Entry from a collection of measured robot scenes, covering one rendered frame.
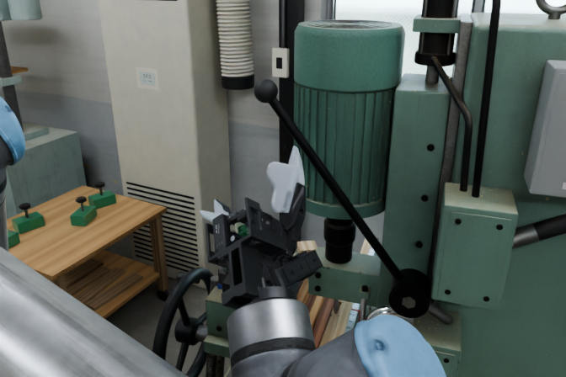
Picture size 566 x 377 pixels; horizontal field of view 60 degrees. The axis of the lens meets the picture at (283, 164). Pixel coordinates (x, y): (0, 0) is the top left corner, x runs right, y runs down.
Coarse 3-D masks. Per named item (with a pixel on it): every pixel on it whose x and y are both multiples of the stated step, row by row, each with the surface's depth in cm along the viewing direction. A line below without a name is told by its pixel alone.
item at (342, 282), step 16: (320, 256) 94; (352, 256) 94; (368, 256) 94; (320, 272) 92; (336, 272) 91; (352, 272) 90; (368, 272) 89; (320, 288) 93; (336, 288) 92; (352, 288) 91; (368, 304) 91
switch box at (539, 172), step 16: (560, 64) 58; (544, 80) 60; (560, 80) 56; (544, 96) 59; (560, 96) 57; (544, 112) 58; (560, 112) 57; (544, 128) 58; (560, 128) 58; (544, 144) 59; (560, 144) 58; (528, 160) 64; (544, 160) 60; (560, 160) 59; (528, 176) 63; (544, 176) 60; (560, 176) 60; (544, 192) 61; (560, 192) 60
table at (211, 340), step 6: (366, 306) 113; (210, 336) 102; (216, 336) 102; (204, 342) 101; (210, 342) 101; (216, 342) 101; (222, 342) 101; (228, 342) 101; (204, 348) 102; (210, 348) 101; (216, 348) 101; (222, 348) 100; (228, 348) 100; (216, 354) 101; (222, 354) 101; (228, 354) 100; (228, 372) 89
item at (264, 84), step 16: (256, 96) 70; (272, 96) 70; (288, 128) 71; (304, 144) 71; (320, 160) 72; (336, 192) 72; (352, 208) 73; (368, 240) 74; (384, 256) 74; (400, 272) 75; (416, 272) 75; (400, 288) 73; (416, 288) 72; (400, 304) 74; (416, 304) 73; (432, 304) 75; (448, 320) 74
